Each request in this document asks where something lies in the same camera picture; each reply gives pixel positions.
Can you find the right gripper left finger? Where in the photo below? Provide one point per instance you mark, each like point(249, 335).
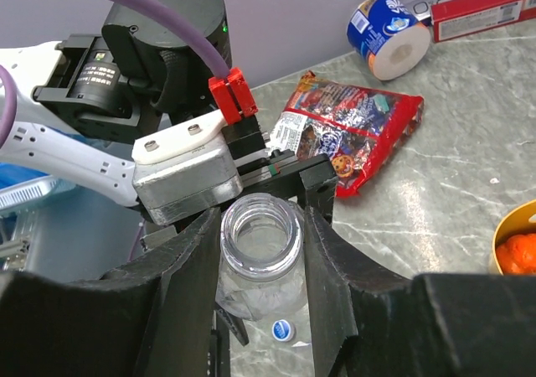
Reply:
point(151, 317)

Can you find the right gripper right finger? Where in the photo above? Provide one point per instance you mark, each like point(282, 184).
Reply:
point(367, 320)

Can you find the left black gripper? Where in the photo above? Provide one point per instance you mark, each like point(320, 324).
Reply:
point(313, 181)

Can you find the blue bottle cap front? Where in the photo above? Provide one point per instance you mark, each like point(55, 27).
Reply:
point(283, 330)

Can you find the clear plastic bottle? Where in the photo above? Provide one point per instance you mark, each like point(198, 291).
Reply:
point(262, 279)

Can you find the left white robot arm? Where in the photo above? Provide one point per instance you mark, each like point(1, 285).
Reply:
point(152, 114)

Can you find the red snack bag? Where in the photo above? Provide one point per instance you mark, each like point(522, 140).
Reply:
point(358, 128)

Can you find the orange toy fruit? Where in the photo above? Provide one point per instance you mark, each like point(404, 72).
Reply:
point(517, 255)

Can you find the blue white can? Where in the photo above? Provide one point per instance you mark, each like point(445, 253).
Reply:
point(389, 38)

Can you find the yellow plastic bin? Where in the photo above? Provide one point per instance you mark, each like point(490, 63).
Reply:
point(519, 221)

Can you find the red silver box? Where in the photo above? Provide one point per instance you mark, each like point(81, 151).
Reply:
point(452, 19)

